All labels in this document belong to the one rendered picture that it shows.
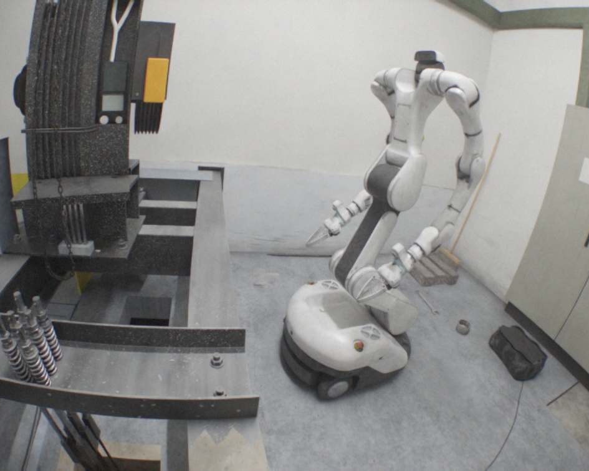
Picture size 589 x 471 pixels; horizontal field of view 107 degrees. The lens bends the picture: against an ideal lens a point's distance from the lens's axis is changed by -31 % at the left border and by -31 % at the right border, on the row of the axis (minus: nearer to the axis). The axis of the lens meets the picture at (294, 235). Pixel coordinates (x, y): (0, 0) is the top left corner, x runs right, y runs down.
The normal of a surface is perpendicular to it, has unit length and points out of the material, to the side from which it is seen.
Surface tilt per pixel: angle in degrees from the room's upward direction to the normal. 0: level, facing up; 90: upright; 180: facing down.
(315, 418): 0
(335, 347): 47
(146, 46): 90
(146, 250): 90
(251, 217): 90
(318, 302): 74
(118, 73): 90
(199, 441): 0
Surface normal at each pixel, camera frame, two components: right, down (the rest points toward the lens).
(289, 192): 0.24, 0.42
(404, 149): -0.93, 0.14
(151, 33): 0.48, 0.42
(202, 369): 0.15, -0.91
